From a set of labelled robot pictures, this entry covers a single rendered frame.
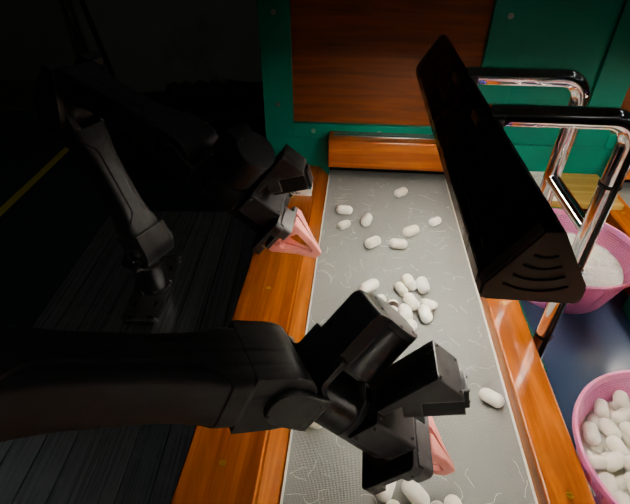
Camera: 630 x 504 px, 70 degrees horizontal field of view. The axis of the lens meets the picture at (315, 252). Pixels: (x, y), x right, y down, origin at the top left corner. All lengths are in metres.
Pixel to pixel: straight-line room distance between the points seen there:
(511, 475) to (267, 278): 0.47
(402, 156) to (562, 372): 0.57
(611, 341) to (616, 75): 0.58
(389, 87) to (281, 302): 0.59
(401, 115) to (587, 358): 0.65
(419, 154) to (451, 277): 0.35
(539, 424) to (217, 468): 0.41
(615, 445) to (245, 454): 0.47
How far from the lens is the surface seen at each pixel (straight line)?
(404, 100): 1.14
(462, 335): 0.79
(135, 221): 0.86
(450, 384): 0.41
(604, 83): 1.23
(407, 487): 0.60
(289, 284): 0.80
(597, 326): 1.00
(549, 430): 0.69
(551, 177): 0.78
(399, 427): 0.45
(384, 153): 1.10
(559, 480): 0.65
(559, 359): 0.90
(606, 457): 0.73
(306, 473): 0.62
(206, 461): 0.61
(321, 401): 0.38
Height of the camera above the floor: 1.29
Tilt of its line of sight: 37 degrees down
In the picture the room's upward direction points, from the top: straight up
